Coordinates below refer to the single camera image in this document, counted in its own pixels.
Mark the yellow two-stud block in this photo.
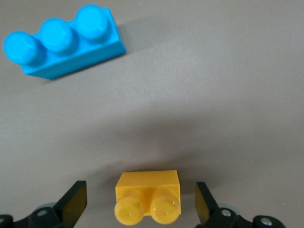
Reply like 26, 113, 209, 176
114, 169, 181, 226

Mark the blue three-stud block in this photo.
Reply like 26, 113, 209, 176
2, 4, 127, 81

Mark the brown table cover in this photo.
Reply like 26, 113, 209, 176
0, 0, 304, 228

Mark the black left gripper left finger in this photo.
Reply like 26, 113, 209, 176
0, 180, 87, 228

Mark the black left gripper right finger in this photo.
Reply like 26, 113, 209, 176
194, 181, 285, 228

